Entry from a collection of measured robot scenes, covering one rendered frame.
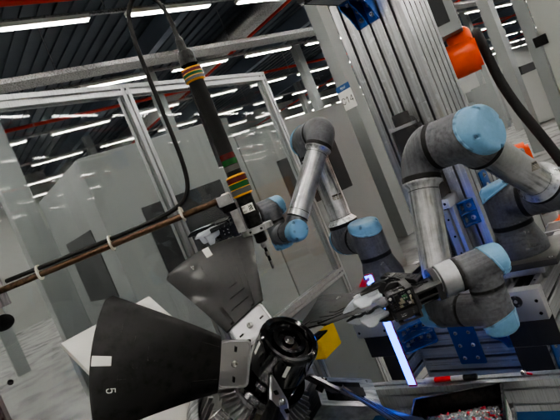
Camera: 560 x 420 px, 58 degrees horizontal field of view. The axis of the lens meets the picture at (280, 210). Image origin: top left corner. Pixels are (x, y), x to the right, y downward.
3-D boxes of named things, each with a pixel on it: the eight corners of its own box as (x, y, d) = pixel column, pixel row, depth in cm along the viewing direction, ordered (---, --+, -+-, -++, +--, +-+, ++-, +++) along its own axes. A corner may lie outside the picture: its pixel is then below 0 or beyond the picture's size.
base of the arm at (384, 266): (377, 273, 194) (367, 250, 194) (411, 267, 184) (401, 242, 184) (357, 289, 183) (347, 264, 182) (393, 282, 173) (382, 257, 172)
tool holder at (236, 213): (232, 242, 103) (213, 198, 102) (236, 238, 110) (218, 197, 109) (272, 227, 102) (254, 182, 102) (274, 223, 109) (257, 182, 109)
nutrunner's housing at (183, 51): (253, 246, 104) (167, 39, 102) (254, 244, 108) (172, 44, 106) (270, 239, 104) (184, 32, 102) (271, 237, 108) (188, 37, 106)
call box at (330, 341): (287, 367, 155) (274, 337, 155) (303, 352, 163) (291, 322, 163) (328, 363, 146) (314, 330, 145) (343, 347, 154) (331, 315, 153)
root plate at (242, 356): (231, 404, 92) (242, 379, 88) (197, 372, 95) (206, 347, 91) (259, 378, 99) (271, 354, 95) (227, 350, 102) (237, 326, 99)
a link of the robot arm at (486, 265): (519, 278, 105) (505, 241, 104) (471, 298, 105) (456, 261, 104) (502, 272, 112) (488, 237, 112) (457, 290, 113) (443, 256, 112)
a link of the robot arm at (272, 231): (283, 251, 176) (272, 222, 176) (272, 252, 187) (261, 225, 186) (302, 242, 179) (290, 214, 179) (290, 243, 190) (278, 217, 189)
